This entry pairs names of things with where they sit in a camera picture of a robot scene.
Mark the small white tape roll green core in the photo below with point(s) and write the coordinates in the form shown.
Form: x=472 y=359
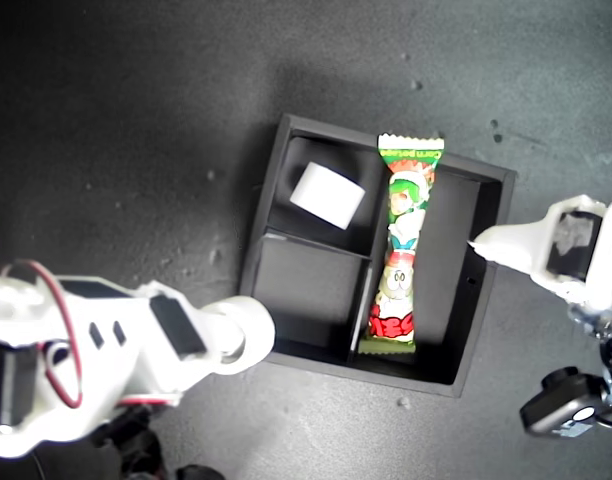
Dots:
x=258 y=335

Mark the black tray with wells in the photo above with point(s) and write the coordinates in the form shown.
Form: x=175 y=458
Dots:
x=311 y=290

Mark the snack bar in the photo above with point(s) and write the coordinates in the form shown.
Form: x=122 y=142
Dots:
x=403 y=240

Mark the large white tape roll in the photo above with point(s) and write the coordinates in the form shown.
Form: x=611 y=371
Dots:
x=331 y=197

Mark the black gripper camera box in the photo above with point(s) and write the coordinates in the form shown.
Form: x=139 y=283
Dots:
x=141 y=445
x=561 y=405

